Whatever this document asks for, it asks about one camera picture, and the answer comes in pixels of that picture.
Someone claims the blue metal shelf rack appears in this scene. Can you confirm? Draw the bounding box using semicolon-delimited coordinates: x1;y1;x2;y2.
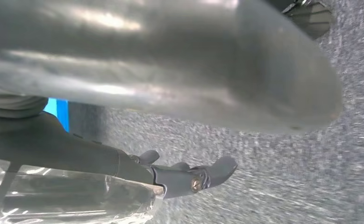
43;98;70;133

